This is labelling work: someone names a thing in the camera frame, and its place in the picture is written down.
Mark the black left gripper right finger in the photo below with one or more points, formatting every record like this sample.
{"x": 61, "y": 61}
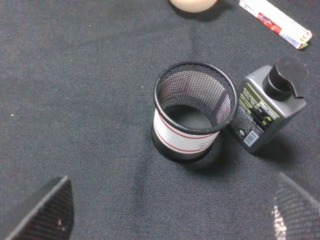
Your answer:
{"x": 295, "y": 209}

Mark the black mesh pen holder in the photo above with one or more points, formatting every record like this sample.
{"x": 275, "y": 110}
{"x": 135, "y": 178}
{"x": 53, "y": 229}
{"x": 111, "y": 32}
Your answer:
{"x": 193, "y": 101}

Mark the black tablecloth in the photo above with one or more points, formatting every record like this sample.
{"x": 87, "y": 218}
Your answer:
{"x": 76, "y": 99}

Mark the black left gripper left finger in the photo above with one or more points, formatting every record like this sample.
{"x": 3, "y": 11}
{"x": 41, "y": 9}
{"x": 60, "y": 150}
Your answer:
{"x": 47, "y": 214}

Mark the grey bottle with black cap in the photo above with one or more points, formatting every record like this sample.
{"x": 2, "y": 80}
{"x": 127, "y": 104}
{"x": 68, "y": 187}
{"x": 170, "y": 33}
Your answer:
{"x": 269, "y": 98}

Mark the white toothpaste box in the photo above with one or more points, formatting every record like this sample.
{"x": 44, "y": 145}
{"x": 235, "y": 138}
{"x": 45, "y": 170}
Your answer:
{"x": 277, "y": 21}

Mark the cream ceramic teapot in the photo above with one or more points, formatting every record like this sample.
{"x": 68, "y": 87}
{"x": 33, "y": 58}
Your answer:
{"x": 193, "y": 6}

